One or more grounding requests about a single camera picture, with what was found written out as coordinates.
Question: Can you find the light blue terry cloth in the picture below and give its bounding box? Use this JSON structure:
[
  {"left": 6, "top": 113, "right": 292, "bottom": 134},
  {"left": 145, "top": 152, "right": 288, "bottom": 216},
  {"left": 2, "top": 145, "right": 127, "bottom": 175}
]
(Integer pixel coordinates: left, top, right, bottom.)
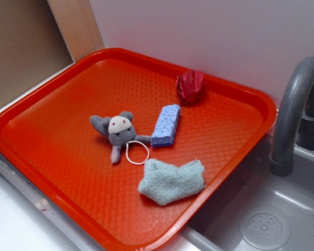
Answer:
[{"left": 138, "top": 159, "right": 205, "bottom": 206}]

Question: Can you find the blue sponge block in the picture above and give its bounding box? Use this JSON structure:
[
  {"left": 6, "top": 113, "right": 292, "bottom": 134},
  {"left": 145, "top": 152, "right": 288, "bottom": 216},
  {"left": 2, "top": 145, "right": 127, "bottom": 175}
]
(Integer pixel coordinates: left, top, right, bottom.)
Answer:
[{"left": 151, "top": 104, "right": 181, "bottom": 147}]

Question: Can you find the orange plastic tray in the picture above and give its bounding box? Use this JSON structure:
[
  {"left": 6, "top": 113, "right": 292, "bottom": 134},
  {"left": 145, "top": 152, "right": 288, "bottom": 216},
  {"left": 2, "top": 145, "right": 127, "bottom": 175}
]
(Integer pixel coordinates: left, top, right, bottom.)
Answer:
[{"left": 0, "top": 49, "right": 276, "bottom": 250}]

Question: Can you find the grey plush mouse toy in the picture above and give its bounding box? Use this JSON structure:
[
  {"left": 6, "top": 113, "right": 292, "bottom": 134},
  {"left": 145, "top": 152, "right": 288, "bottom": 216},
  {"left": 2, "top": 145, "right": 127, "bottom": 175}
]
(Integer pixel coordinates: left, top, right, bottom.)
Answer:
[{"left": 89, "top": 111, "right": 151, "bottom": 164}]

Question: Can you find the crumpled red paper ball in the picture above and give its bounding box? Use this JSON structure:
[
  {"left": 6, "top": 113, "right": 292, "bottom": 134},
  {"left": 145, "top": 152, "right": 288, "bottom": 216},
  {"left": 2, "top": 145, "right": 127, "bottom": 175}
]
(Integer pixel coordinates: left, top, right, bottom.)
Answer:
[{"left": 175, "top": 69, "right": 206, "bottom": 105}]

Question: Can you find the grey plastic sink basin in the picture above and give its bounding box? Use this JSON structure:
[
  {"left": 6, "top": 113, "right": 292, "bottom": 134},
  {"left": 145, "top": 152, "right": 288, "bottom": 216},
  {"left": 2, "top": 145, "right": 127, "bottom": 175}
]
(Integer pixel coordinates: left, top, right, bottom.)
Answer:
[{"left": 181, "top": 136, "right": 314, "bottom": 250}]

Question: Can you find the light wooden board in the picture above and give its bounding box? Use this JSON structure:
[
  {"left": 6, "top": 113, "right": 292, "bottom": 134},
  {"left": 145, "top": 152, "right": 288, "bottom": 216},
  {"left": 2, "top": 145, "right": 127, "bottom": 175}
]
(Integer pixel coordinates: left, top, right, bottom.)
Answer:
[{"left": 48, "top": 0, "right": 105, "bottom": 62}]

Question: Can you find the grey plastic faucet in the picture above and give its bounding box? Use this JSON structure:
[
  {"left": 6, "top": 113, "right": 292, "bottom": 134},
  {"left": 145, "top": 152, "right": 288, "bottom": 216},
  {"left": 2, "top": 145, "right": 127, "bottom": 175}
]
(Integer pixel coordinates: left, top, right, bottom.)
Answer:
[{"left": 270, "top": 56, "right": 314, "bottom": 176}]

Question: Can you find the round sink drain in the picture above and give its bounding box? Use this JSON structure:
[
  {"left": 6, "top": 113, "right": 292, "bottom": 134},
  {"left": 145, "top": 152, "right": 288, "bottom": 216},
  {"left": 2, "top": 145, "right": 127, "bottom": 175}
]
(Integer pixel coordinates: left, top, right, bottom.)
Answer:
[{"left": 239, "top": 210, "right": 291, "bottom": 250}]

